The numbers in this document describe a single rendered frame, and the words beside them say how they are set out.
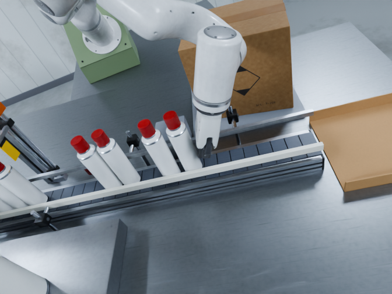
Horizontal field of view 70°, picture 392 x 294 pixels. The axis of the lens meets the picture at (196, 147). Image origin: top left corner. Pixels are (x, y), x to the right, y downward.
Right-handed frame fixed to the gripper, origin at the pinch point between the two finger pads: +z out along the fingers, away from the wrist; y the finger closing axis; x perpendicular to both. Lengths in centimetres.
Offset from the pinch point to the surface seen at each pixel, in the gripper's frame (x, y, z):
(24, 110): -187, -223, 168
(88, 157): -29.4, 2.4, 0.6
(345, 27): 61, -62, -10
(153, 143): -13.0, 2.9, -5.5
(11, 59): -197, -256, 121
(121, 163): -21.8, 1.5, 3.7
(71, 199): -37.0, 4.3, 16.4
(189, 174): -4.0, 4.3, 4.6
